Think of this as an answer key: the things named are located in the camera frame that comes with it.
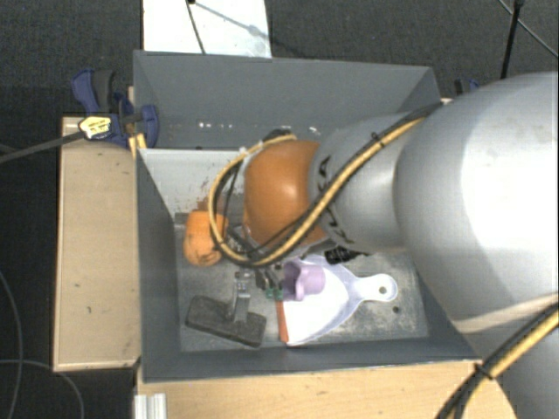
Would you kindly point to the red-brown flat block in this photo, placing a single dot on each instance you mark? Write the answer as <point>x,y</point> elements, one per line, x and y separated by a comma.
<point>283,321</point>

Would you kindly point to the grey metal bin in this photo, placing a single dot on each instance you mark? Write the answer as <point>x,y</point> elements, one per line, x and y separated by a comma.
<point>209,98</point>

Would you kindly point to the orange toy fruit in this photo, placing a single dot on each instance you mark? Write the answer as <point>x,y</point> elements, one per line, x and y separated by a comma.
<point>198,238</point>

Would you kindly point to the black cylinder on white bracket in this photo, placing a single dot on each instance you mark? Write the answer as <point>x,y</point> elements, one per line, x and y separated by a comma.
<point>337,256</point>

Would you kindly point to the white plastic dustpan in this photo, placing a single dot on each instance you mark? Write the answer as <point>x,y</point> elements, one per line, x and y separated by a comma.
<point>332,308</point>

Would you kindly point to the dark green flat block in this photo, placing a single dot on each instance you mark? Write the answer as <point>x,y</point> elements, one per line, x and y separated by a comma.
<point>214,319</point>

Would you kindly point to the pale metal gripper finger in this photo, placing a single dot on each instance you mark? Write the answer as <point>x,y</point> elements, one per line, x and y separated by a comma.
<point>238,286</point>
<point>247,287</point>

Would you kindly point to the purple plastic cup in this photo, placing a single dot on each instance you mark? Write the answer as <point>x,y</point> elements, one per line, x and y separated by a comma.
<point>308,279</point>

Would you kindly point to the pale wood board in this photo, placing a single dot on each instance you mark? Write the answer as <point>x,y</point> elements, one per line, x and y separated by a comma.
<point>98,251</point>

